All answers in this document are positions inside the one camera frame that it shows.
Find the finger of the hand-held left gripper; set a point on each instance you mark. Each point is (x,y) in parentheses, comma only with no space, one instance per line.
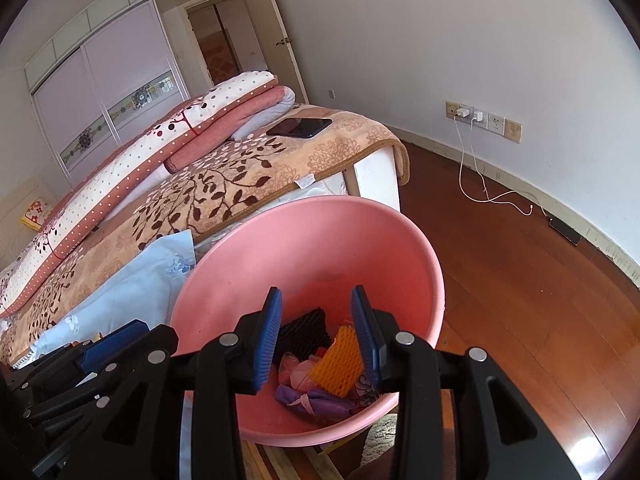
(162,337)
(115,345)

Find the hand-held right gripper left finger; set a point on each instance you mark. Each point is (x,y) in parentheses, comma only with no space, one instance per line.
(267,340)

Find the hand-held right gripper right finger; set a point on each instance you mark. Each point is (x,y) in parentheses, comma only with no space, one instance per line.
(362,335)

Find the black foam fruit net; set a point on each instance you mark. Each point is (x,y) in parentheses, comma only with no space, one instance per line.
(300,335)

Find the pink cloth scrap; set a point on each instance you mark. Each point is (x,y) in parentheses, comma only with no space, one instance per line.
(300,372)

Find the purple cloth scrap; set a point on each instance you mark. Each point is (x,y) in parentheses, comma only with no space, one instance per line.
(320,402)

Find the pink plastic basin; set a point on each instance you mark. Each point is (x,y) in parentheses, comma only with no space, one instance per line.
(310,245)

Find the orange foam fruit net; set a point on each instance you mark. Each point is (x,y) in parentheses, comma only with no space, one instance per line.
(340,365)

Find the light blue cloth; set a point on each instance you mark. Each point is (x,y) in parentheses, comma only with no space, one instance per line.
(125,295)

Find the floral fabric scrap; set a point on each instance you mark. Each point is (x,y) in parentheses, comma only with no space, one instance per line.
(365,394)

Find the grey rug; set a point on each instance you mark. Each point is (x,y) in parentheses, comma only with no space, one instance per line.
(380,435)

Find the wooden stool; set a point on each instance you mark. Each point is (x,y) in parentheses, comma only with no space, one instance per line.
(280,465)

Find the white mattress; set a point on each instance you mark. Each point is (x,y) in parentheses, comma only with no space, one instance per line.
(320,192)

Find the yellow patterned pillow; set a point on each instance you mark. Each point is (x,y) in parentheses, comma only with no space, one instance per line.
(37,211)

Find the white bed headboard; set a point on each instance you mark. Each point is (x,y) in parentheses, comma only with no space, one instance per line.
(15,220)

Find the white bed footboard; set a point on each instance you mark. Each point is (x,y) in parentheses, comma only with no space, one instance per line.
(375,175)

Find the beige leaf-print blanket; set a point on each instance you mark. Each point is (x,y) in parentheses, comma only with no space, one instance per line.
(250,170)

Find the polka-dot quilt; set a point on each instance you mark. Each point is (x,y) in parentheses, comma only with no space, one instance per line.
(125,160)

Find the black smartphone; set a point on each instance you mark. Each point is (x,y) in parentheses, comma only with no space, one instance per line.
(300,127)

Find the grey folded sheet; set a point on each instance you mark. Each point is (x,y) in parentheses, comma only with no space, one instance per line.
(260,120)

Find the pink folded blanket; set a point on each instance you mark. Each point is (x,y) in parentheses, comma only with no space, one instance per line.
(235,115)

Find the dark phone on floor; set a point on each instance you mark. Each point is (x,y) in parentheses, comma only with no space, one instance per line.
(565,230)

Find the white charger plug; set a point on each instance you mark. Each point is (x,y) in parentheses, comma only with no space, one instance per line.
(478,119)
(463,113)

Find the white sliding-door wardrobe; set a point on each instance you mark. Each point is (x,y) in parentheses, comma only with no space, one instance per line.
(65,105)

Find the white room door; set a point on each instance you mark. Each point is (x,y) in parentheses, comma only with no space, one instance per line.
(287,75)

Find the beige wall plate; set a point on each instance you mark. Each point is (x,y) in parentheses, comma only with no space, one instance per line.
(512,130)
(451,109)

